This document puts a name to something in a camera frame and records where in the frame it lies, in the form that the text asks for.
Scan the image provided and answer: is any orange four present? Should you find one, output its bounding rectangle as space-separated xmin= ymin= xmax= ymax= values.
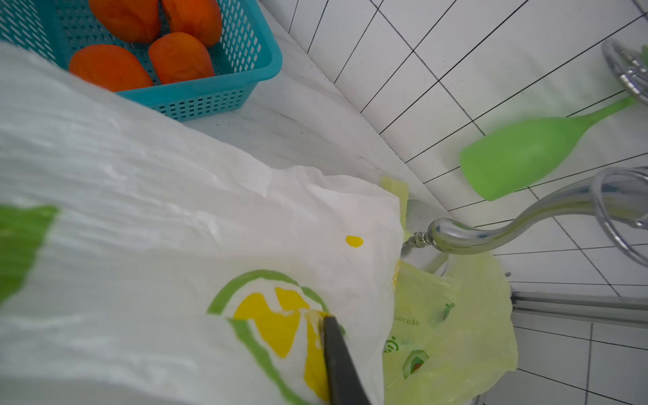
xmin=69 ymin=45 xmax=154 ymax=92

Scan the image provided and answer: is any orange five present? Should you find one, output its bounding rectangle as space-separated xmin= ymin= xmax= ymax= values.
xmin=161 ymin=0 xmax=223 ymax=48

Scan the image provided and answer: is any white printed plastic bag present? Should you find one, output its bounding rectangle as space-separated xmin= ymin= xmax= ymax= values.
xmin=1 ymin=43 xmax=403 ymax=404

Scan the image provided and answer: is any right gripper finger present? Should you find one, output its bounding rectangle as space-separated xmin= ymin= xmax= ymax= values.
xmin=321 ymin=316 xmax=371 ymax=405

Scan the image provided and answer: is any orange six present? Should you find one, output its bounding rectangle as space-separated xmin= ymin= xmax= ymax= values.
xmin=148 ymin=32 xmax=215 ymax=84

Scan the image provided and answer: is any teal plastic basket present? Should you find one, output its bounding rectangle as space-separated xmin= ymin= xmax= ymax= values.
xmin=1 ymin=0 xmax=283 ymax=122

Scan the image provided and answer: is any green plastic bag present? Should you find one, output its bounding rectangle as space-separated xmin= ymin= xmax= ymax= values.
xmin=379 ymin=175 xmax=520 ymax=405

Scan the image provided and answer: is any green plastic wine glass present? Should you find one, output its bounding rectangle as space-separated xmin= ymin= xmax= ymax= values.
xmin=459 ymin=97 xmax=637 ymax=201

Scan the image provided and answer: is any chrome glass holder stand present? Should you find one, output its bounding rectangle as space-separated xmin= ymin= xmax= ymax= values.
xmin=404 ymin=39 xmax=647 ymax=266

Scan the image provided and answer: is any orange three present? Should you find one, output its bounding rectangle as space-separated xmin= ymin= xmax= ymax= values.
xmin=89 ymin=0 xmax=161 ymax=44

